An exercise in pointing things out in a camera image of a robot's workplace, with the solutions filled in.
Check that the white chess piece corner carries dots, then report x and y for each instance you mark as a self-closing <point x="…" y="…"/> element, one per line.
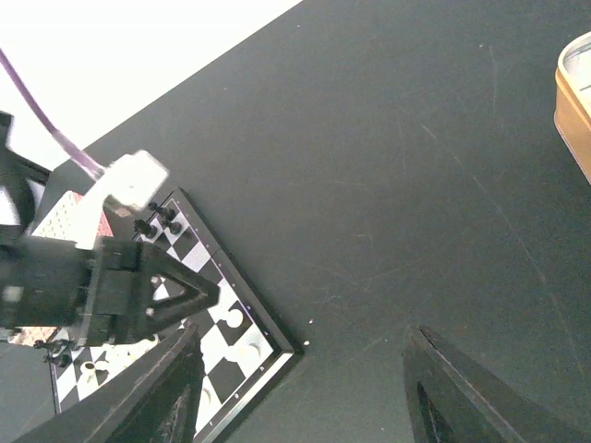
<point x="234" y="318"/>

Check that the black chess pieces row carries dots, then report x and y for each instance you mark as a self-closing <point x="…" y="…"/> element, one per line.
<point x="165" y="216"/>

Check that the gold metal tin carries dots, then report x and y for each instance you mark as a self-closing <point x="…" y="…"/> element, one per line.
<point x="572" y="109"/>

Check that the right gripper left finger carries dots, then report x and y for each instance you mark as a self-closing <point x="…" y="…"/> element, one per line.
<point x="156" y="399"/>

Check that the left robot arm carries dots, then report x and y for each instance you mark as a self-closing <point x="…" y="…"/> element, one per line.
<point x="15" y="181"/>

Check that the pink metal tin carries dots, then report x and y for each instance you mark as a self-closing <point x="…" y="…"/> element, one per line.
<point x="69" y="221"/>

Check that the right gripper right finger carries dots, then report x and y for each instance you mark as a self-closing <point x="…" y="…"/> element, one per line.
<point x="452" y="398"/>

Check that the pile of white chess pieces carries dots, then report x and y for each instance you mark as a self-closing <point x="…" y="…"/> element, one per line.
<point x="98" y="364"/>

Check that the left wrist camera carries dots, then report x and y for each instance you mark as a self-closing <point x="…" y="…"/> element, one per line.
<point x="128" y="184"/>

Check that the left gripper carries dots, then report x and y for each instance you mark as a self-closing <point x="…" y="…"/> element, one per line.
<point x="105" y="294"/>

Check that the black white chessboard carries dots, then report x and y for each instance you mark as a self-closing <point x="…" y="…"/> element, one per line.
<point x="229" y="390"/>

